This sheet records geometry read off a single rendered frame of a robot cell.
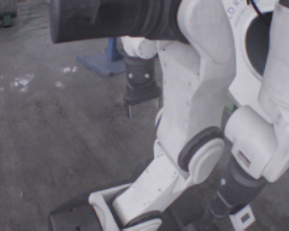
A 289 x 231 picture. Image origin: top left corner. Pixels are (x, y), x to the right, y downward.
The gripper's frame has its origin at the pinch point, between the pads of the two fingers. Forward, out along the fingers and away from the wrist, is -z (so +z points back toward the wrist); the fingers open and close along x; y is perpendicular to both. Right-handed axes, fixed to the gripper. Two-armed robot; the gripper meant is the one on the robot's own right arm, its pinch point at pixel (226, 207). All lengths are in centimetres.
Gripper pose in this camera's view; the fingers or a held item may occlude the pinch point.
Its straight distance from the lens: 52.7
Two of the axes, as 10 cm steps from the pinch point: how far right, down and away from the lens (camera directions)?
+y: -4.5, -5.7, 6.9
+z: -0.5, -7.5, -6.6
